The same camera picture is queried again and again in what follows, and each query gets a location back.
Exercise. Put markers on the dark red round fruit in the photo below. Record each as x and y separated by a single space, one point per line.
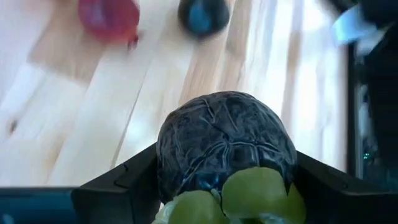
109 17

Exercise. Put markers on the black round fruit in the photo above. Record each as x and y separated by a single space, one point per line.
203 15

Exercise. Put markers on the black aluminium table frame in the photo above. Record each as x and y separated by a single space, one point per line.
353 124

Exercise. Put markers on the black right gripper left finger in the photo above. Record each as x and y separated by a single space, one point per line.
124 193

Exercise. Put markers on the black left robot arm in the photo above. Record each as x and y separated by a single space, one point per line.
384 93

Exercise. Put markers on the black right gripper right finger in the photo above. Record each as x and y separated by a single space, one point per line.
335 199

